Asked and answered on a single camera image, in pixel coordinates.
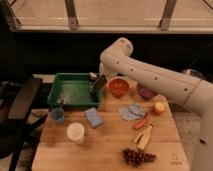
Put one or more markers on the black eraser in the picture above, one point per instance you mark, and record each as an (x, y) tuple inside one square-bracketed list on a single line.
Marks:
[(100, 82)]

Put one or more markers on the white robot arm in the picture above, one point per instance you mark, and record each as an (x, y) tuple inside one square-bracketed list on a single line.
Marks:
[(191, 92)]

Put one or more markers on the metal spoon in tray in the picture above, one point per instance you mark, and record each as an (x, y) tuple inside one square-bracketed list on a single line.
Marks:
[(92, 78)]

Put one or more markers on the green plastic tray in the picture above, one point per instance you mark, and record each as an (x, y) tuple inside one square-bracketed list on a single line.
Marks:
[(74, 88)]

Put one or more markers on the orange bowl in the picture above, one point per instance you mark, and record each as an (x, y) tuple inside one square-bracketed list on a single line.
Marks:
[(118, 87)]

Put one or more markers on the blue sponge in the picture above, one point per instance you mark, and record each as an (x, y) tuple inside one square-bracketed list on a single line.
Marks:
[(93, 117)]

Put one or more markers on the blue crumpled cloth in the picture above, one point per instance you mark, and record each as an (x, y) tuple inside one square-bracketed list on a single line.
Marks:
[(132, 112)]

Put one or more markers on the purple bowl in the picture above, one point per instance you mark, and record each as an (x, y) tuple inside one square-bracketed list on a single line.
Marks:
[(145, 93)]

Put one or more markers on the metal fork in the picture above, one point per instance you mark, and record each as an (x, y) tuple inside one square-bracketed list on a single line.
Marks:
[(61, 101)]

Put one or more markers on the wooden cutting board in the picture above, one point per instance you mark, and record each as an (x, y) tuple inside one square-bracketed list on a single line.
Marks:
[(101, 148)]

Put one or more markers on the orange carrot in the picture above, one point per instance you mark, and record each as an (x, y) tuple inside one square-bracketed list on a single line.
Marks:
[(141, 123)]

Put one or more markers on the white paper cup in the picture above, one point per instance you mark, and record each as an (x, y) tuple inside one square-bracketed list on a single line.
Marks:
[(76, 132)]

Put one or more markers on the small blue cup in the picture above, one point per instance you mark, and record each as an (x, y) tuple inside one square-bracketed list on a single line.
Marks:
[(57, 115)]

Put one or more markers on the apple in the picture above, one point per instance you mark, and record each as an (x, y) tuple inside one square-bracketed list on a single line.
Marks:
[(159, 108)]

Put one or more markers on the yellow banana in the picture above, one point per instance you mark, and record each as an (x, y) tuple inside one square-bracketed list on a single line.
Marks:
[(143, 138)]

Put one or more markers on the bunch of dark grapes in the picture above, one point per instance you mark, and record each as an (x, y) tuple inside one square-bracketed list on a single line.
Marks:
[(137, 157)]

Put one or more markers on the grey round plate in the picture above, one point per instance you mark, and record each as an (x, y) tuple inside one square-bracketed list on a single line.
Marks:
[(193, 72)]

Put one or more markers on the black office chair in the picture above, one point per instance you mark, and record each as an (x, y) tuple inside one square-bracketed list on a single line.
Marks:
[(14, 130)]

